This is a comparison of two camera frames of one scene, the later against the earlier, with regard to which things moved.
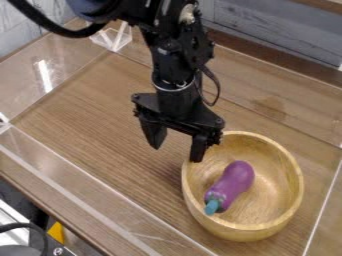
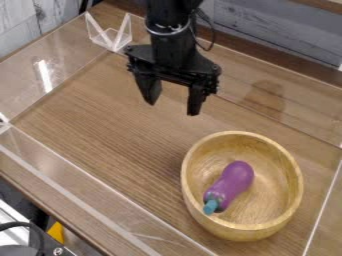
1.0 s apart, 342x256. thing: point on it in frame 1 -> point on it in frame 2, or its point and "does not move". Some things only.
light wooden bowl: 268,204 does not move
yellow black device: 58,232 does not move
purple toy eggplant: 240,174 does not move
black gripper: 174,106 -> 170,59
